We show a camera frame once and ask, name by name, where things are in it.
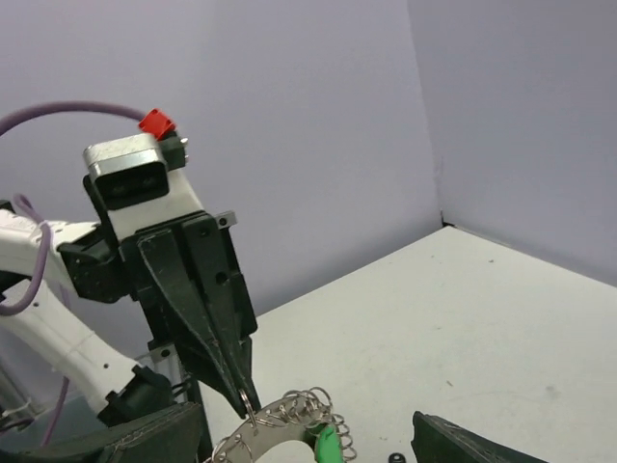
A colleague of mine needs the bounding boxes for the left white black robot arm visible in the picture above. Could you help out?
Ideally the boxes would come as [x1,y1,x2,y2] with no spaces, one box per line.
[1,195,259,426]

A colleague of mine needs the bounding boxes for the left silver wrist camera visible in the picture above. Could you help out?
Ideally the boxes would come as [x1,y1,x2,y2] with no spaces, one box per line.
[83,133,203,240]

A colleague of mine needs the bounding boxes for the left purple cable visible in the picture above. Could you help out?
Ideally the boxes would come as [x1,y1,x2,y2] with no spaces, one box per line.
[0,100,150,449]

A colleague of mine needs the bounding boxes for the black key fob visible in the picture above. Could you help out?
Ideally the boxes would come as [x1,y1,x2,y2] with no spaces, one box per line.
[388,452,407,463]

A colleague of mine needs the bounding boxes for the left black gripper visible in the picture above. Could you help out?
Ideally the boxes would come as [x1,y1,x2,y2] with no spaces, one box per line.
[120,212,261,418]

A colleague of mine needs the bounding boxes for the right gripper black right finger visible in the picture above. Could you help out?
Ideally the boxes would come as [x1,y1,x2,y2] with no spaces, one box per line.
[412,411,546,463]

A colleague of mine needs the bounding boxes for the green key tag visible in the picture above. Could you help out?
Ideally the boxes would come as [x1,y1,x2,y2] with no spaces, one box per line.
[314,424,343,463]

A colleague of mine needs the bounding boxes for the metal ring disc with keyrings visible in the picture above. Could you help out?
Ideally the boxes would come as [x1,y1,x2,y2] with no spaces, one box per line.
[208,387,358,462]

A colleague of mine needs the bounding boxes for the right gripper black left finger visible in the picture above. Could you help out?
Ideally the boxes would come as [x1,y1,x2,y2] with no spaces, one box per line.
[1,402,203,463]

